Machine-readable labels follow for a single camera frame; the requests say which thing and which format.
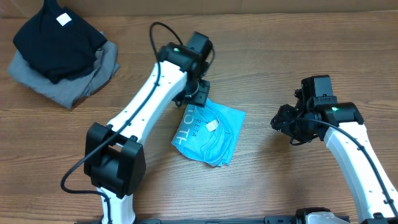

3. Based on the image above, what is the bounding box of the light blue printed t-shirt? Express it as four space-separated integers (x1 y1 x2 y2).
171 99 246 167

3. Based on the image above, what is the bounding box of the folded black t-shirt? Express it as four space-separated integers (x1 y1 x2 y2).
13 0 107 84

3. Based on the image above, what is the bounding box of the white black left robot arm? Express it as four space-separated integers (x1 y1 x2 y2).
83 40 215 223

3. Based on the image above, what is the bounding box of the folded grey t-shirt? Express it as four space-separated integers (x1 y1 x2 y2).
7 41 120 109

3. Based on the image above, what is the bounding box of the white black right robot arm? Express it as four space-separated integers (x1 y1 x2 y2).
271 90 397 223

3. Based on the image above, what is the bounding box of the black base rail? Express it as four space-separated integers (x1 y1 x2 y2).
74 207 351 224

